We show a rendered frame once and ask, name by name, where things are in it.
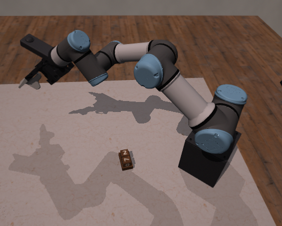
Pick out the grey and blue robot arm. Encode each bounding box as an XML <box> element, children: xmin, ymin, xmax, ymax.
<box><xmin>20</xmin><ymin>30</ymin><xmax>248</xmax><ymax>154</ymax></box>

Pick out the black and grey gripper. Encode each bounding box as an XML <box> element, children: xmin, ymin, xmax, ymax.
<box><xmin>18</xmin><ymin>47</ymin><xmax>74</xmax><ymax>90</ymax></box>

